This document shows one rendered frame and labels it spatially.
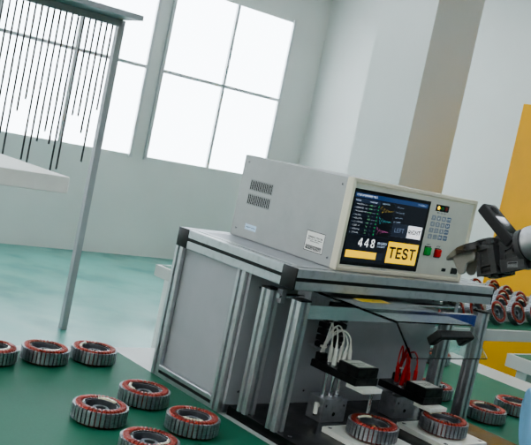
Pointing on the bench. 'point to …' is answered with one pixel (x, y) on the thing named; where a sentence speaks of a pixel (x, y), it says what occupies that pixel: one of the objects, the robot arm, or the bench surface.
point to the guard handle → (451, 336)
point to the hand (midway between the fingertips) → (451, 254)
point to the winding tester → (339, 216)
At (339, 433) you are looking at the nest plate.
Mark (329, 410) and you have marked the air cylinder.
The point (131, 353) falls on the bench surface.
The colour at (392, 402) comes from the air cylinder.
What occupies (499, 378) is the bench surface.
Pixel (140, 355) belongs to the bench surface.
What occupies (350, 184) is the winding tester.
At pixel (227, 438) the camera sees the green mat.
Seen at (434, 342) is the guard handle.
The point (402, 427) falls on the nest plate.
